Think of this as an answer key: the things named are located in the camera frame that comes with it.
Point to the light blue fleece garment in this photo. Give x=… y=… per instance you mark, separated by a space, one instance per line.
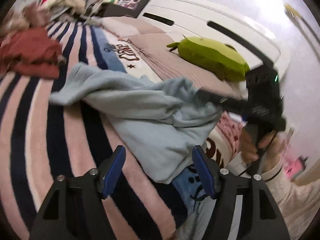
x=160 y=122

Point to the green plush toy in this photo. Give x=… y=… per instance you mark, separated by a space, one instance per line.
x=221 y=59

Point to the pink ribbed pillow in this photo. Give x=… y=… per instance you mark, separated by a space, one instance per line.
x=151 y=43

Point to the dark red garment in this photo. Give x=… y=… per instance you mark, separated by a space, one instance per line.
x=32 y=53

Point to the beige pink clothes pile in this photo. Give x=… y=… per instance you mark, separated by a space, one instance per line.
x=32 y=15

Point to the pink navy striped blanket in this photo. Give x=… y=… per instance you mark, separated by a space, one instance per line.
x=40 y=141

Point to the cream fluffy garment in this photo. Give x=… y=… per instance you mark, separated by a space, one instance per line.
x=78 y=6

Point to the white bed headboard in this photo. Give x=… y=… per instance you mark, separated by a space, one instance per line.
x=201 y=18

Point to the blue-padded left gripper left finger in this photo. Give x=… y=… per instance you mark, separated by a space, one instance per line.
x=109 y=172

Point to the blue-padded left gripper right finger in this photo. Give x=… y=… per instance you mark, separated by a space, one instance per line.
x=208 y=172

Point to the right forearm white knit sleeve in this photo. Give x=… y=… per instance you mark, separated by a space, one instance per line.
x=298 y=204

